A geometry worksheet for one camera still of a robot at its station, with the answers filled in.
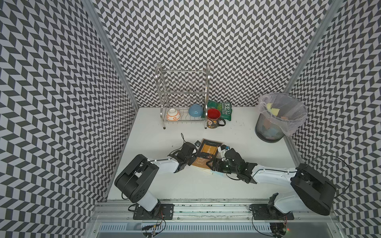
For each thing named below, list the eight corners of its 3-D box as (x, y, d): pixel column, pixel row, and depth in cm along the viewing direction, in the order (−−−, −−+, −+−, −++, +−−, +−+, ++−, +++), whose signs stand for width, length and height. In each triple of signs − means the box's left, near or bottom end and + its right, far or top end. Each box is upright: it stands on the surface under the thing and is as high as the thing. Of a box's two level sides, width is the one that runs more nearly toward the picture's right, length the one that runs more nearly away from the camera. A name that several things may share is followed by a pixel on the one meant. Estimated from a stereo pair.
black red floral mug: (206, 128, 106) (207, 120, 99) (206, 114, 115) (206, 106, 108) (224, 128, 107) (226, 120, 99) (222, 114, 115) (223, 106, 108)
